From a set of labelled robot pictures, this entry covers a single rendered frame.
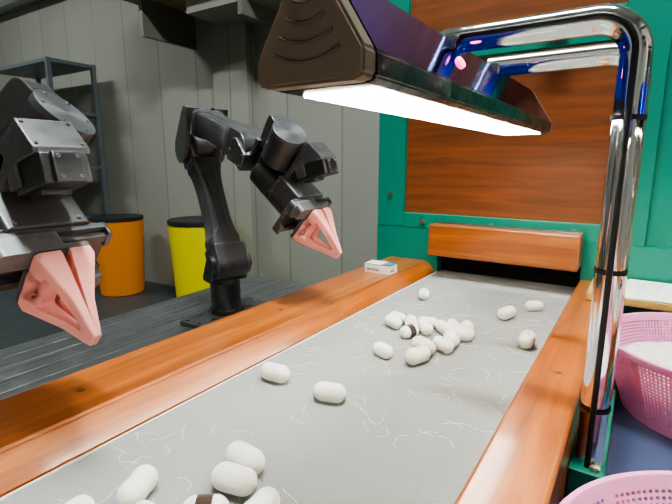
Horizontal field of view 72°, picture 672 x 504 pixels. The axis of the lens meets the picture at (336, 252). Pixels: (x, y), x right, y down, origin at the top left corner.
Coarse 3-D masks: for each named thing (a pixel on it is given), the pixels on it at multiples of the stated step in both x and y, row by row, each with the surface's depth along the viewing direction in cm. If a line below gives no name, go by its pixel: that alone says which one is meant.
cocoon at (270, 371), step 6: (264, 366) 54; (270, 366) 54; (276, 366) 54; (282, 366) 54; (264, 372) 54; (270, 372) 53; (276, 372) 53; (282, 372) 53; (288, 372) 53; (264, 378) 54; (270, 378) 53; (276, 378) 53; (282, 378) 53; (288, 378) 54
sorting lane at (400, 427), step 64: (384, 320) 75; (512, 320) 75; (256, 384) 54; (384, 384) 54; (448, 384) 54; (512, 384) 54; (128, 448) 42; (192, 448) 42; (320, 448) 42; (384, 448) 42; (448, 448) 42
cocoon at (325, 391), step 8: (320, 384) 49; (328, 384) 49; (336, 384) 49; (320, 392) 49; (328, 392) 49; (336, 392) 49; (344, 392) 49; (320, 400) 49; (328, 400) 49; (336, 400) 49
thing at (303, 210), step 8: (304, 200) 72; (312, 200) 73; (296, 208) 70; (304, 208) 70; (312, 208) 71; (320, 208) 73; (328, 208) 74; (296, 216) 70; (304, 216) 71; (328, 216) 74; (320, 240) 76; (336, 240) 73
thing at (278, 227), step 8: (272, 200) 75; (296, 200) 71; (320, 200) 76; (328, 200) 78; (280, 208) 74; (288, 208) 70; (280, 216) 72; (288, 216) 72; (280, 224) 72; (288, 224) 74; (296, 224) 76
